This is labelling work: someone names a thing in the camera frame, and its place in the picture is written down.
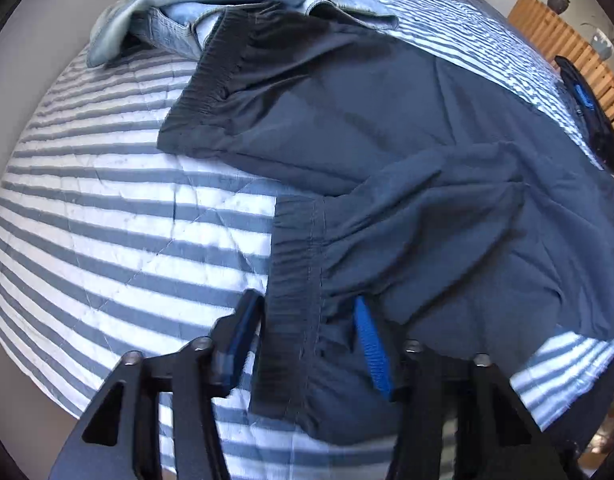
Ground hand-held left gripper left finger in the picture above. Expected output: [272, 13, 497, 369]
[49, 289, 265, 480]

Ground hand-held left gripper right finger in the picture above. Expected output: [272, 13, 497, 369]
[353, 296, 570, 480]

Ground dark blue pants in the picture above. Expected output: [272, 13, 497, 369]
[157, 2, 614, 446]

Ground blue white striped bedspread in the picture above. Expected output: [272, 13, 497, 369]
[0, 0, 614, 480]

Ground light blue jeans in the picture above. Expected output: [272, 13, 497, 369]
[87, 0, 400, 68]

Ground white plant pot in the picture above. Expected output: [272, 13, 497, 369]
[589, 30, 614, 61]

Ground black bag with blue strap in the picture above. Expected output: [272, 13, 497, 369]
[554, 55, 614, 171]

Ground wooden slatted bed frame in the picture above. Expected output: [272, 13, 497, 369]
[507, 0, 614, 181]

